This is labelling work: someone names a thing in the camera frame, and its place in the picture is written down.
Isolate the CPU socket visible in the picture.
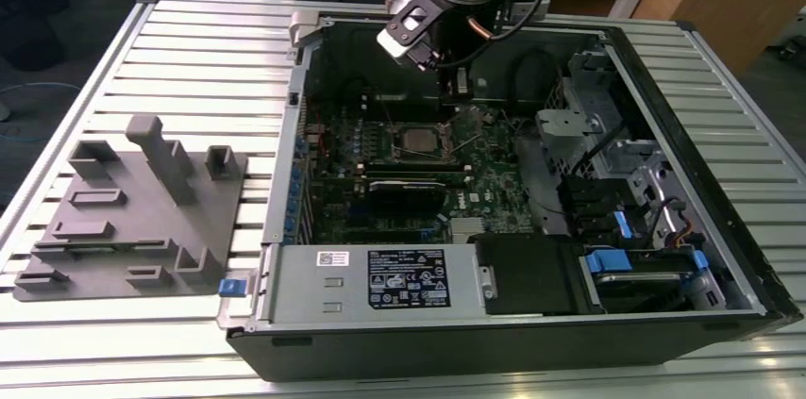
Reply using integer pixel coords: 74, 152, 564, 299
390, 121, 461, 166

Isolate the blue disk carrier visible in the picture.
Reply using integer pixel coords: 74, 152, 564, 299
580, 247, 710, 277

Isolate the grey case handle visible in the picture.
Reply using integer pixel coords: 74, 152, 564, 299
287, 9, 325, 49

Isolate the black disk bay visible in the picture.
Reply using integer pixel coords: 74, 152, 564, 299
558, 175, 638, 236

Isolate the silver CPU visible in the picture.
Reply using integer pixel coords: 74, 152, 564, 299
402, 127, 442, 154

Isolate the green motherboard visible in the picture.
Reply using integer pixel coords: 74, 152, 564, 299
301, 99, 553, 245

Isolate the thick black cable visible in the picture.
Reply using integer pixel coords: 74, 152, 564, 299
505, 46, 564, 108

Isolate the silver hard disk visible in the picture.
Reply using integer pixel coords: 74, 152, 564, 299
594, 270, 685, 313

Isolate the black office chair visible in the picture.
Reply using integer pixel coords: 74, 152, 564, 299
0, 0, 72, 73

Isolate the grey power supply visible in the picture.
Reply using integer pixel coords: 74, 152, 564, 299
255, 242, 491, 324

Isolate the coloured wire bundle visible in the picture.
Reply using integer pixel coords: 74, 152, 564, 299
664, 222, 698, 249

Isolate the blue disk bay clip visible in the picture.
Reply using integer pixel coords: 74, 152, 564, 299
612, 209, 633, 241

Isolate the office chair base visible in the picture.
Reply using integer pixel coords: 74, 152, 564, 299
765, 7, 806, 60

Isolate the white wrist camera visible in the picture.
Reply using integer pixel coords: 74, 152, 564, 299
375, 2, 442, 60

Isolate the black graphics card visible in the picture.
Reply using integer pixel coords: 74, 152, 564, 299
367, 178, 450, 217

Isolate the metal drive cage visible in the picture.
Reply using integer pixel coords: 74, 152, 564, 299
533, 50, 682, 249

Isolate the silver chipset heatsink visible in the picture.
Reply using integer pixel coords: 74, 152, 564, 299
449, 216, 491, 236

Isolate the grey parts rack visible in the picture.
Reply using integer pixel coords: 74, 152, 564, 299
11, 114, 253, 305

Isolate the black PC case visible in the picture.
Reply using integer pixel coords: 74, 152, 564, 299
215, 7, 806, 384

